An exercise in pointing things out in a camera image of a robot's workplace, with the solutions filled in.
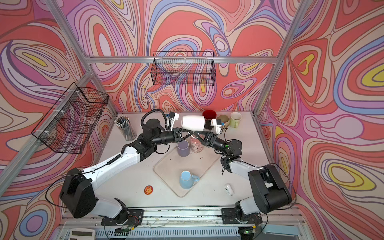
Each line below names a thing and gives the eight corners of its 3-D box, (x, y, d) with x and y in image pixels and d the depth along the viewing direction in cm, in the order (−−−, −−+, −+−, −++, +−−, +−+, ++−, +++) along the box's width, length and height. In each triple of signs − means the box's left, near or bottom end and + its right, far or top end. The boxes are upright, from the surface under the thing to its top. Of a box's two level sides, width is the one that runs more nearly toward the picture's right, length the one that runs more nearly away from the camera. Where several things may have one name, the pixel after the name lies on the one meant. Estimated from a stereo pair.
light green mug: (224, 127, 112) (227, 120, 105) (230, 118, 118) (232, 110, 111) (235, 132, 109) (237, 124, 102) (240, 122, 116) (243, 114, 109)
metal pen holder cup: (123, 140, 107) (112, 123, 92) (129, 132, 112) (119, 114, 97) (133, 143, 105) (123, 126, 90) (139, 134, 110) (130, 116, 96)
